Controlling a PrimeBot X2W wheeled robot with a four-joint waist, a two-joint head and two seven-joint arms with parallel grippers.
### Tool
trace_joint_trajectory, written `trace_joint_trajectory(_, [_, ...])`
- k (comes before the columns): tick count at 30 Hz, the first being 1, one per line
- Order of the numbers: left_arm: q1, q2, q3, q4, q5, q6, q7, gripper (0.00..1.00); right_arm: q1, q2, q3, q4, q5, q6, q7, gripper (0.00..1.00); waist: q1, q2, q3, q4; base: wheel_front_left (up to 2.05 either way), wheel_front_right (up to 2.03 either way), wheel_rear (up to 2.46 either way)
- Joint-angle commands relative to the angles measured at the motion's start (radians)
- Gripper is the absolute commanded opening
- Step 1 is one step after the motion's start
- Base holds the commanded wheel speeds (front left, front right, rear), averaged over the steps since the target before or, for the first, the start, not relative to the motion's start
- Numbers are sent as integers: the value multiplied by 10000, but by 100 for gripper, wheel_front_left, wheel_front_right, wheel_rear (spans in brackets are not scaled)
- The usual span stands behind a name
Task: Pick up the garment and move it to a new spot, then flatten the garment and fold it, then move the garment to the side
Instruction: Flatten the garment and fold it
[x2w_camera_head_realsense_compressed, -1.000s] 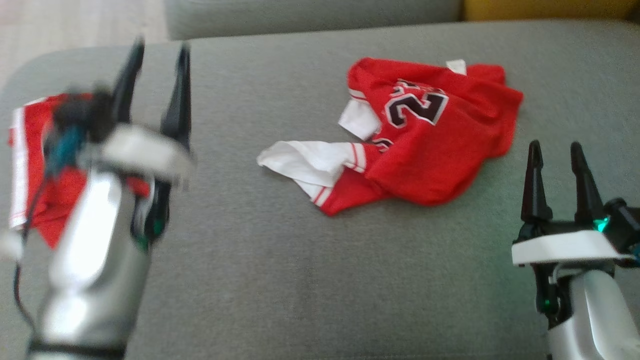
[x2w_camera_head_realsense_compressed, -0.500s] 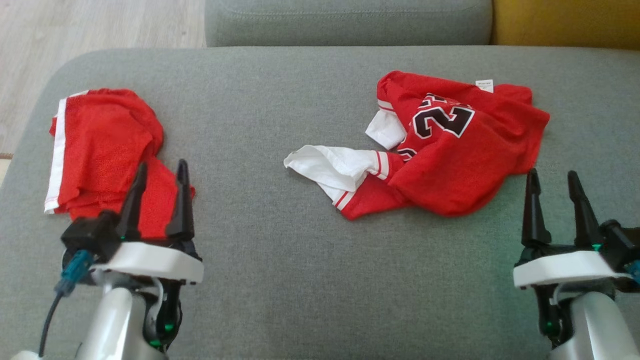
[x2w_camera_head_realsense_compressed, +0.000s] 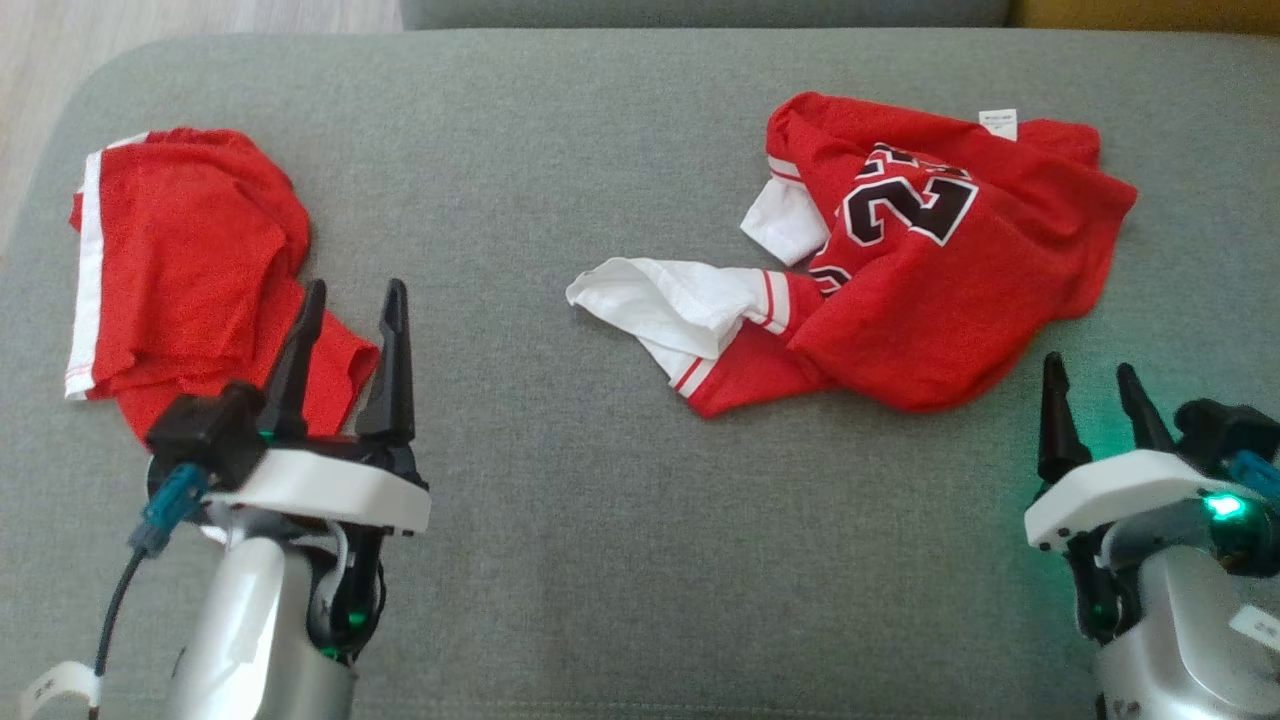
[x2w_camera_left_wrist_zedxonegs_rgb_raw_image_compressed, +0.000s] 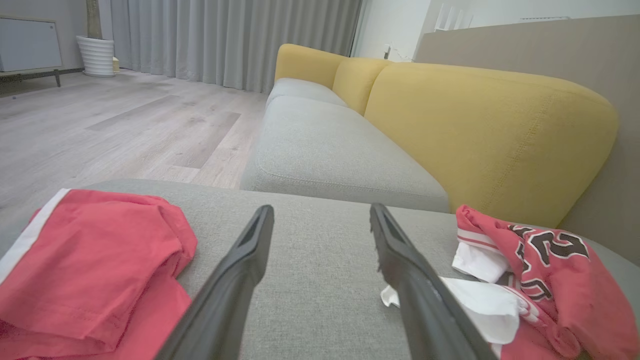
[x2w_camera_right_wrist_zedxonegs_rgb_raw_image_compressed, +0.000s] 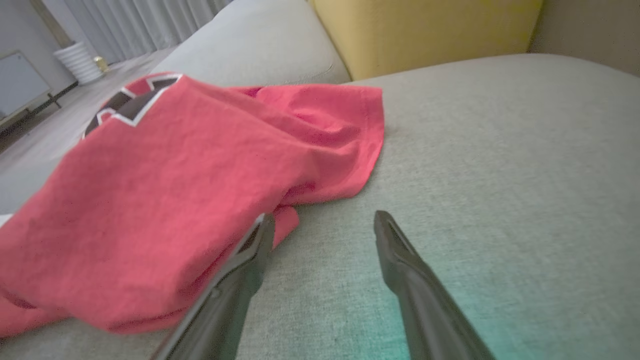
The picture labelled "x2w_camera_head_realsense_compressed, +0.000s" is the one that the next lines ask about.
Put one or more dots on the red shorts white stripe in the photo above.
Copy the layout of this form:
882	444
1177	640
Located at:
190	270

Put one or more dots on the grey fabric sofa seat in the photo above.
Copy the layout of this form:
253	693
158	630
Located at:
600	500

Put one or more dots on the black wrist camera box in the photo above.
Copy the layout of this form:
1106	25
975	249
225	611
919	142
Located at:
1225	425
205	430

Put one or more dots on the yellow sofa backrest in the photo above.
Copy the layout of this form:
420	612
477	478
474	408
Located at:
1150	12

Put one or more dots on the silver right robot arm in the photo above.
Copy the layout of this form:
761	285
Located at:
1180	640

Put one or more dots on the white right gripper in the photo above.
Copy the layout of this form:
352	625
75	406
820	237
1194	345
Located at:
1110	495

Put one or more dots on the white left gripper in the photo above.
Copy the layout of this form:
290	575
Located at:
330	485

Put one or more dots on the red numbered jersey white sleeves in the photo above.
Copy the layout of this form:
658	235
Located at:
930	300

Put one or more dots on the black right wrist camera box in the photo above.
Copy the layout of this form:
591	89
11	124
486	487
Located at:
1225	425

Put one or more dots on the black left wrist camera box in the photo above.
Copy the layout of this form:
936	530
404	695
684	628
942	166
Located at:
205	430

